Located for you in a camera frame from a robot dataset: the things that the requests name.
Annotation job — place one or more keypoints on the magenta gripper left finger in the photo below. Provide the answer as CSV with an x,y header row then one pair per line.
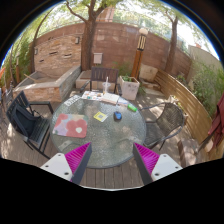
x,y
70,166

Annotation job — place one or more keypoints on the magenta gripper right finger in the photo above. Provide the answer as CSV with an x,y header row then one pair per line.
x,y
153,166

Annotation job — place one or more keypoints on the floral red mouse pad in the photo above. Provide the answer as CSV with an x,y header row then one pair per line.
x,y
71,125

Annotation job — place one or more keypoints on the dark blue computer mouse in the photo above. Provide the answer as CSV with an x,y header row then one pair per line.
x,y
117,116

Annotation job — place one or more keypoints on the wicker chair on right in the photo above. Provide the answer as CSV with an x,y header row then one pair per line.
x,y
167,125

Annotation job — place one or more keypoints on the round glass patio table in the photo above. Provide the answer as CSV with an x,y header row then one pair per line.
x,y
111,140

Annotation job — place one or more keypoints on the yellow sticky note pad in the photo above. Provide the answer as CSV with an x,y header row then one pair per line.
x,y
100,116

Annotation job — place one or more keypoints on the black chair on left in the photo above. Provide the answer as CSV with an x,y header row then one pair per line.
x,y
30,125

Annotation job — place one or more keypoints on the green marker pen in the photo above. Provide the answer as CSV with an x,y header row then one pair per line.
x,y
132,108

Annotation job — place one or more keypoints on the wooden slat bench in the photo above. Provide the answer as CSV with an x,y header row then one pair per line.
x,y
198,121

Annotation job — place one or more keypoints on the colourful magazine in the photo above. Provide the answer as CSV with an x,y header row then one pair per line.
x,y
92,95

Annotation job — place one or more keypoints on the red folded umbrella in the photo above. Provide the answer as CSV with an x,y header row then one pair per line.
x,y
216,130

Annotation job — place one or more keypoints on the open white book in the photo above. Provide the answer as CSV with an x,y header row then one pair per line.
x,y
110,98

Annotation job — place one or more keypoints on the white square planter box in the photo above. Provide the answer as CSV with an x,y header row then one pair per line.
x,y
129,87

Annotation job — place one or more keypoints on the stone outdoor counter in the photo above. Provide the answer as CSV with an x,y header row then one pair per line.
x,y
40,87

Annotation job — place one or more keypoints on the clear plastic cup with straw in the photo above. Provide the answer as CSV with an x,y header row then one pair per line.
x,y
106,86

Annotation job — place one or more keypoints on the dark wooden chair behind table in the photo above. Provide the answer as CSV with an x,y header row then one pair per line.
x,y
101,74

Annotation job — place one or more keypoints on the thin tree trunk right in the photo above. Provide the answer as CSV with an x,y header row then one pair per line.
x,y
173,42

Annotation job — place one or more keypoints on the large tree trunk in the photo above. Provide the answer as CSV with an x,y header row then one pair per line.
x,y
89,28

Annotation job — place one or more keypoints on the wooden lamp post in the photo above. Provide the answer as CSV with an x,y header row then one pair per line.
x,y
139,52

